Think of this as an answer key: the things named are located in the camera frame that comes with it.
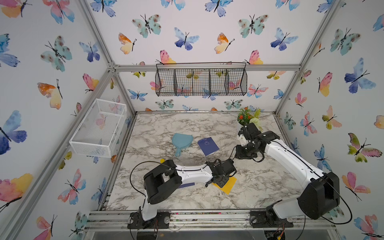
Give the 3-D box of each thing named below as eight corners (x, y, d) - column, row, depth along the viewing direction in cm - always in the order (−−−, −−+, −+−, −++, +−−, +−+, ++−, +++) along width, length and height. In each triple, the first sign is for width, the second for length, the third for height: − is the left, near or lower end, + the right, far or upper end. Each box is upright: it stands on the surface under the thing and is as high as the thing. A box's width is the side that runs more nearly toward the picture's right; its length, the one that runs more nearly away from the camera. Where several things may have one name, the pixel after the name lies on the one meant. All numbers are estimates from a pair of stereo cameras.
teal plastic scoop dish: (170, 156, 99) (169, 155, 97) (173, 135, 110) (172, 133, 108) (192, 156, 99) (192, 155, 97) (192, 135, 110) (192, 133, 108)
